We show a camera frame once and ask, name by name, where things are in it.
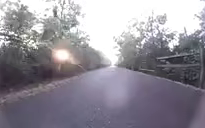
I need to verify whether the grey asphalt road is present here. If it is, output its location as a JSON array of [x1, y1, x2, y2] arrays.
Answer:
[[0, 65, 205, 128]]

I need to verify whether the wooden rail fence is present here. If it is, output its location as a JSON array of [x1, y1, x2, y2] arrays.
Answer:
[[138, 46, 205, 90]]

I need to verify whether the row of trees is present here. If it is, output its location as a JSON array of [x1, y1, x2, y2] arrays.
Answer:
[[0, 0, 112, 93], [113, 0, 205, 88]]

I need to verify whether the pale gravel verge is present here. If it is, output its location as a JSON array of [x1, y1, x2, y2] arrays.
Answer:
[[0, 70, 91, 107]]

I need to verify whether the dark hedge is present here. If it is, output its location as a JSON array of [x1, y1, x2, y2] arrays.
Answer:
[[0, 61, 88, 93]]

